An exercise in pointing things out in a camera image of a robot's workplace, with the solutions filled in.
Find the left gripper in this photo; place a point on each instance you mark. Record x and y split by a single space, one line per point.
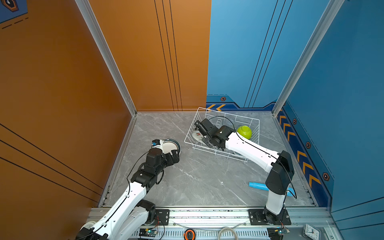
175 158

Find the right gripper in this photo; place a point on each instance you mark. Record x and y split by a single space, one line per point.
205 142

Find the green red rimmed plate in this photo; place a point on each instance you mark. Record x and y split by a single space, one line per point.
168 145

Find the white wire dish rack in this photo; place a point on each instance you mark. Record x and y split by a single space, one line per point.
223 119

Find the watermelon pattern plate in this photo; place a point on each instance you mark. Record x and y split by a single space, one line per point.
197 136

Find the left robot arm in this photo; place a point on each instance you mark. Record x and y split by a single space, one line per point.
131 210

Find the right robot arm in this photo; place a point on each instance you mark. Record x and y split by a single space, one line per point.
279 166

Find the lime green bowl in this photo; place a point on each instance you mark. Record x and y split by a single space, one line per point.
245 131

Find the orange black tape measure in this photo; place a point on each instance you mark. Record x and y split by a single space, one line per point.
189 234

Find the green circuit board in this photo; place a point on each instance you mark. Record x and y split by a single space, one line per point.
148 234

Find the light blue cylinder tube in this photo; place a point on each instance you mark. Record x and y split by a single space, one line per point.
259 186

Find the white alarm clock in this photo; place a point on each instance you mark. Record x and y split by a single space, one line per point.
311 232

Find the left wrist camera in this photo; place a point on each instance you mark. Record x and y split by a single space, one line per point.
158 144

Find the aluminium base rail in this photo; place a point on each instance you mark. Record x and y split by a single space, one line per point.
242 223

